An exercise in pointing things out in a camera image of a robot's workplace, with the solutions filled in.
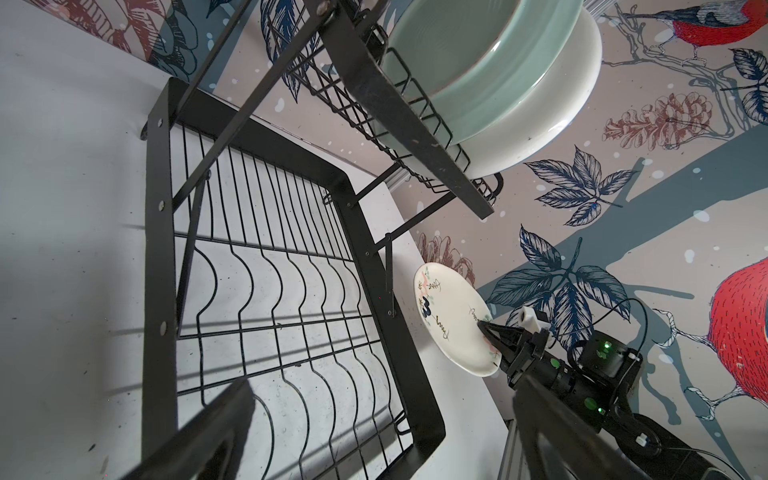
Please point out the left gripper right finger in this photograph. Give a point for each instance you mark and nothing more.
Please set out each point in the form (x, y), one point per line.
(559, 445)

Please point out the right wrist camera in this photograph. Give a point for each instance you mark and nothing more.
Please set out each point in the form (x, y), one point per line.
(532, 320)

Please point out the black two-tier dish rack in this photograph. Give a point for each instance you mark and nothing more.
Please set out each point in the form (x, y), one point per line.
(260, 263)

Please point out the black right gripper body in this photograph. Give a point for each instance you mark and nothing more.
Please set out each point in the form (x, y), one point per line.
(527, 357)

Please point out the white plate blue rim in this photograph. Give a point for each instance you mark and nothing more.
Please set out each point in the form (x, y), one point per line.
(546, 111)

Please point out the pale green plate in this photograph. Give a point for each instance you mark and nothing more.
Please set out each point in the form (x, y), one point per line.
(472, 62)

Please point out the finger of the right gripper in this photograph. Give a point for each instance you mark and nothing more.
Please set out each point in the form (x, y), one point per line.
(503, 338)

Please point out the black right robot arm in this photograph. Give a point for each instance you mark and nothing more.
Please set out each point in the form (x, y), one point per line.
(594, 382)

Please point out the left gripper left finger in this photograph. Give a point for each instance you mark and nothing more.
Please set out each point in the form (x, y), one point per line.
(211, 445)

